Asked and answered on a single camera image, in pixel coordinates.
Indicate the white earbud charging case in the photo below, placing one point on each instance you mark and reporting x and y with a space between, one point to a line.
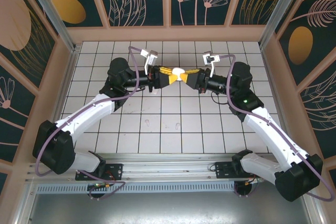
177 71

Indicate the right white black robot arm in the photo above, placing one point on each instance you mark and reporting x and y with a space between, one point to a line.
270 132

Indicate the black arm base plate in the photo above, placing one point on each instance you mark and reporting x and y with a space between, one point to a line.
223 170
115 171

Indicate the grey metal sheet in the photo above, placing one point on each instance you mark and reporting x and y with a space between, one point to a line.
168 208

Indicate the aluminium corner post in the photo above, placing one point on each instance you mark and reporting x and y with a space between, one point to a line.
56 16
282 11

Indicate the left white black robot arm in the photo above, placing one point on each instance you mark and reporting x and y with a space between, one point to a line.
86 119

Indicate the aluminium frame rail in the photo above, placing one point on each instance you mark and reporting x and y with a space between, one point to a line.
168 169

